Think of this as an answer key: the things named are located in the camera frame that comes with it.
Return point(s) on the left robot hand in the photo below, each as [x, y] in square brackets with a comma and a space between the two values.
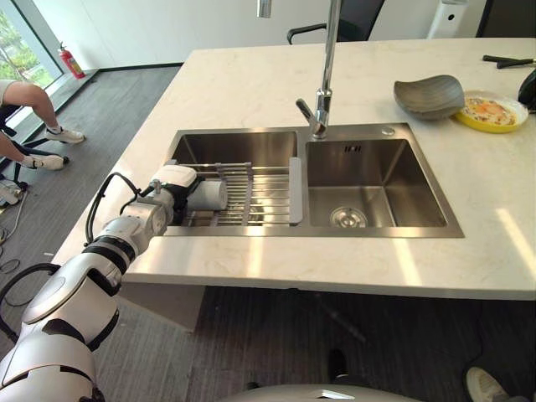
[178, 178]

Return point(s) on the grey cup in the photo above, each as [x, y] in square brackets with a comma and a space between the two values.
[209, 195]

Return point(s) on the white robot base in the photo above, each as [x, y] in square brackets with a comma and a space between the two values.
[448, 19]

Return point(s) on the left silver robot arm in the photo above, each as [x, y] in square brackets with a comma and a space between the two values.
[79, 293]

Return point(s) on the grey sink drying rack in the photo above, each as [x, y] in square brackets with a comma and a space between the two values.
[251, 192]

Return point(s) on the stainless steel double sink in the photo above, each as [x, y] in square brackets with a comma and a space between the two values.
[335, 188]

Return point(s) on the red fire extinguisher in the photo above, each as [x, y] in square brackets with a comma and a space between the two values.
[71, 62]

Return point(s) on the person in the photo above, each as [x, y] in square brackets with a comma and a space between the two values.
[29, 121]

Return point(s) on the black swivel chair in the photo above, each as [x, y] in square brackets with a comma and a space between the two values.
[17, 155]

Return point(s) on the chrome kitchen faucet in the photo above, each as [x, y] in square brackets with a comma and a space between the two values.
[324, 84]

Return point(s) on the chrome sink drain strainer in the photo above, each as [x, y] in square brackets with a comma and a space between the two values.
[348, 217]

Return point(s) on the chrome hanging pendant lamp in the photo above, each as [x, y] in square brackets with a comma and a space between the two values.
[264, 8]

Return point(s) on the black office chair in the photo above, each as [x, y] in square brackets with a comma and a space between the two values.
[347, 21]

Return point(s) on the silver robot body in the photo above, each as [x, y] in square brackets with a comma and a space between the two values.
[310, 393]

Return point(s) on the grey ribbed bowl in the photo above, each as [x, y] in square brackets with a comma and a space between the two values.
[431, 97]

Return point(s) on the yellow dish with food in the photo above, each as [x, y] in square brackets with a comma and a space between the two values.
[490, 112]

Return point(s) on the black round object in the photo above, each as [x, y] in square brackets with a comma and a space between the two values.
[528, 88]

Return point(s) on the person's shoe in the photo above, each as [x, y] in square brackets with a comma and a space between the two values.
[486, 383]

